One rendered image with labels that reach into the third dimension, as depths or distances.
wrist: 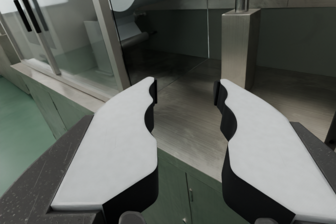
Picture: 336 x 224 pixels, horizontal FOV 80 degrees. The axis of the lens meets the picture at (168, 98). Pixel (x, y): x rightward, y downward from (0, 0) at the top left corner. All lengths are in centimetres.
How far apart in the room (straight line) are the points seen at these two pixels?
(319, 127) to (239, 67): 28
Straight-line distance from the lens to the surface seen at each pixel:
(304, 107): 74
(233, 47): 70
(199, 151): 54
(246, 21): 67
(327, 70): 95
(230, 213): 62
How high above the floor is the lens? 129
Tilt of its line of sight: 31 degrees down
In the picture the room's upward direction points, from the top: 9 degrees counter-clockwise
